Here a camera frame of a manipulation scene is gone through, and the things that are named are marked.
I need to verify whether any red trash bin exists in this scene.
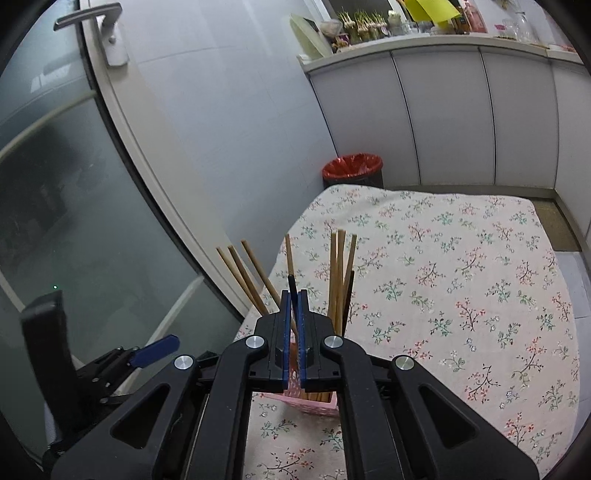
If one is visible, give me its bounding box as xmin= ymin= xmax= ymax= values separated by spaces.
xmin=322 ymin=153 xmax=384 ymax=189

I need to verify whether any pink chopstick holder basket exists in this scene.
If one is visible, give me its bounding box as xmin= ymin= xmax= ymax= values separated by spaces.
xmin=262 ymin=369 xmax=339 ymax=418

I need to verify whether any black chopstick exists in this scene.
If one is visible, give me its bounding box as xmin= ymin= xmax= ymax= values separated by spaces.
xmin=287 ymin=273 xmax=298 ymax=308

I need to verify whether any yellow item on counter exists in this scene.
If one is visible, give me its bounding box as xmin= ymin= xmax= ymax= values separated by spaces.
xmin=404 ymin=0 xmax=460 ymax=23

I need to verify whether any brown floor mat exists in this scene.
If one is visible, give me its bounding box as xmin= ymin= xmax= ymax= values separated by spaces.
xmin=532 ymin=199 xmax=581 ymax=252

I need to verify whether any floral tablecloth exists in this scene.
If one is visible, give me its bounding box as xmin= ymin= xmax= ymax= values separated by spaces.
xmin=270 ymin=185 xmax=580 ymax=474

